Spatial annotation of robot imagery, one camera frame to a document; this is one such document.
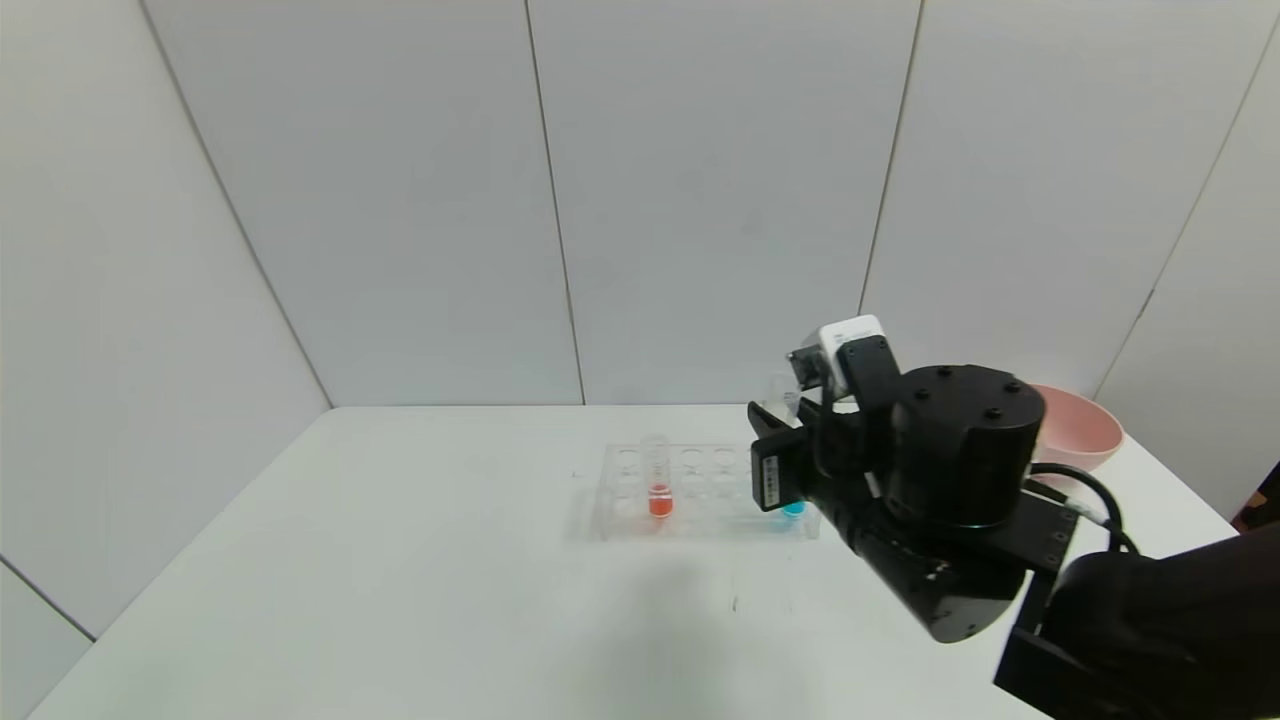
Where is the test tube with red pigment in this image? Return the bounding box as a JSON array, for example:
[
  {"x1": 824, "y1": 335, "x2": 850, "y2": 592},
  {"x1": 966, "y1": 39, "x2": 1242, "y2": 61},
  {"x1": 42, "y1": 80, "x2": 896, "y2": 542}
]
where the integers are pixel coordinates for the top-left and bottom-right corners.
[{"x1": 640, "y1": 433, "x2": 673, "y2": 521}]

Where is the test tube with yellow pigment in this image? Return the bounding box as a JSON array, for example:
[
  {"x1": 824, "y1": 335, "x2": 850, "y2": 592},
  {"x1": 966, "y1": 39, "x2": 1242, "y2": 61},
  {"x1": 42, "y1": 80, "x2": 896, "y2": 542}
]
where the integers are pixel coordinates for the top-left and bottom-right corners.
[{"x1": 768, "y1": 373, "x2": 803, "y2": 426}]

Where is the clear acrylic test tube rack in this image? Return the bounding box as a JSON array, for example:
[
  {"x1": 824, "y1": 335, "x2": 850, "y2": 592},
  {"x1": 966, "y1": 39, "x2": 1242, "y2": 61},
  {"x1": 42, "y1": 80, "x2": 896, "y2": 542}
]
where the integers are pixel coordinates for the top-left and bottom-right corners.
[{"x1": 596, "y1": 440, "x2": 823, "y2": 541}]

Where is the pink bowl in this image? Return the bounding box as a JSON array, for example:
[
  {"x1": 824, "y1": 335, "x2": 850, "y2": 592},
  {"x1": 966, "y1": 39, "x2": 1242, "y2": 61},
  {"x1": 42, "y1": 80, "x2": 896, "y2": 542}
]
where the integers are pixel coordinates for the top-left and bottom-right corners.
[{"x1": 1030, "y1": 385, "x2": 1124, "y2": 473}]

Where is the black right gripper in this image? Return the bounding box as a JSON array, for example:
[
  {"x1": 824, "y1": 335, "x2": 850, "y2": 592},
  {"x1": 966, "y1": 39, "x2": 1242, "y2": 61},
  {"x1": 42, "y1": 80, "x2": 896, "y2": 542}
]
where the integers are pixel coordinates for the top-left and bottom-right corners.
[{"x1": 747, "y1": 396, "x2": 872, "y2": 556}]

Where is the dark maroon background object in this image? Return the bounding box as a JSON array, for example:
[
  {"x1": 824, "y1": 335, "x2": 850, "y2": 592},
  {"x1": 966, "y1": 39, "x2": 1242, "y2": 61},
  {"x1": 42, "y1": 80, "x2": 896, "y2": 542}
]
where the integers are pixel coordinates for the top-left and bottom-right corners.
[{"x1": 1235, "y1": 463, "x2": 1280, "y2": 533}]

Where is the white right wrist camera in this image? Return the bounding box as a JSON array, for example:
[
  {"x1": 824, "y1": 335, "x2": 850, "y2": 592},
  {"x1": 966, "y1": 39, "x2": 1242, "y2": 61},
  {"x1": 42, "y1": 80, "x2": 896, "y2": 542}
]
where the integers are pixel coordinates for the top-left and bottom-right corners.
[{"x1": 787, "y1": 315, "x2": 891, "y2": 393}]

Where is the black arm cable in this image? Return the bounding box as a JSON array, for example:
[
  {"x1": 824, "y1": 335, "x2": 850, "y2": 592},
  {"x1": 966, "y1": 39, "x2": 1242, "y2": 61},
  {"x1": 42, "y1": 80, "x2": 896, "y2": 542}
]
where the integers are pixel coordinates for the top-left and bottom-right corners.
[{"x1": 1028, "y1": 461, "x2": 1141, "y2": 557}]

